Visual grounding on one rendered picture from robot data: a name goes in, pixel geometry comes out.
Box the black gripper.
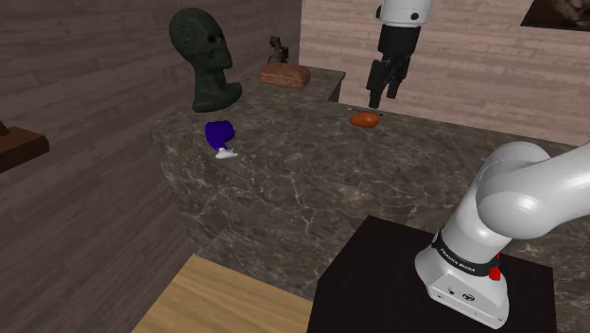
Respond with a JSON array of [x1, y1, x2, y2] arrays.
[[366, 24, 422, 110]]

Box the orange-brown potato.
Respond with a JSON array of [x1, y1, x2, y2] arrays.
[[349, 112, 382, 129]]

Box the brown bread loaf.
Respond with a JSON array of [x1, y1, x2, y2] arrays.
[[258, 62, 311, 91]]

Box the small dark figurine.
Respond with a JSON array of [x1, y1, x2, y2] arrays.
[[267, 35, 290, 65]]

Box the dark green head bust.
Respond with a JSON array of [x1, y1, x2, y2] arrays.
[[168, 7, 244, 114]]

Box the black robot stand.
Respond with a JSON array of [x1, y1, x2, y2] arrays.
[[305, 214, 558, 333]]

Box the brown wooden furniture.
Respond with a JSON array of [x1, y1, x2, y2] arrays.
[[0, 118, 51, 175]]

